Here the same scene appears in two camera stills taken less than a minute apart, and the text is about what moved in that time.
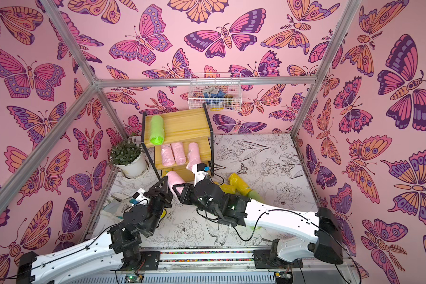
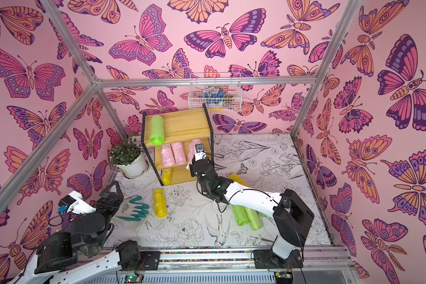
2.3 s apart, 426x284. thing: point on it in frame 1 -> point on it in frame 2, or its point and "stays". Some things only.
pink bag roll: [178, 152] stays
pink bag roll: [167, 156] stays
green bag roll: [157, 134] stays
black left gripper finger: [161, 190] -> [112, 196]
